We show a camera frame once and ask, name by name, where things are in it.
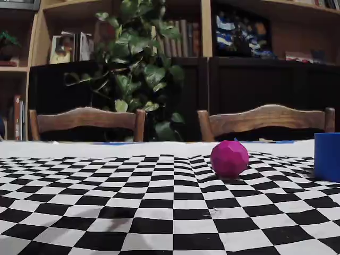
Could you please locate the pink faceted ball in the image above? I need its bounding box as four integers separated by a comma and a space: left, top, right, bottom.
210, 140, 250, 180

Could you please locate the red white flat box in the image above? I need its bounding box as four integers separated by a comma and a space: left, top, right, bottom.
285, 50, 314, 64

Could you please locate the blue round box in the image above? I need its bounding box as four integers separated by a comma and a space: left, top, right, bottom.
314, 132, 340, 183

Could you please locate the blue tape strip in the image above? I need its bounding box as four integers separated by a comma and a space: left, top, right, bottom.
233, 137, 294, 145
100, 141, 145, 145

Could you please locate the black white checkered cloth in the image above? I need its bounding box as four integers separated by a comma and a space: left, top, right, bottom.
0, 140, 340, 255

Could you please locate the wooden chair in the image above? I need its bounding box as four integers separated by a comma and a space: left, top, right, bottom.
197, 104, 336, 142
29, 107, 147, 142

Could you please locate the row of old books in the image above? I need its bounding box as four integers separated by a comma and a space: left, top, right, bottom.
156, 19, 201, 58

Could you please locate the green leafy pothos plant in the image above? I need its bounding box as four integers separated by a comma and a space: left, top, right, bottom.
63, 0, 186, 142

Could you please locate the dark wooden cabinet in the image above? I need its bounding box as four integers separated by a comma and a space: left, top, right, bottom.
28, 57, 340, 141

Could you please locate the light wooden bookshelf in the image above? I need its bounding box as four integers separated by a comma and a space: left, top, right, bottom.
0, 0, 340, 141

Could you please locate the white book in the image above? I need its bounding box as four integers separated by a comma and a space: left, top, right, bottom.
78, 31, 94, 62

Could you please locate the framed photo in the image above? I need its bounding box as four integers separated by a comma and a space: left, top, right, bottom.
49, 33, 77, 65

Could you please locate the red book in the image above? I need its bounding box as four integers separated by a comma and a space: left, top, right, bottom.
13, 94, 27, 141

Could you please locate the small bonsai plant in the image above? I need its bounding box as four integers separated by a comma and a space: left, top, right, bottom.
0, 30, 21, 62

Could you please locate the blue painting in dark frame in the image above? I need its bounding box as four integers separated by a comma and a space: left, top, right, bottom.
214, 9, 278, 58

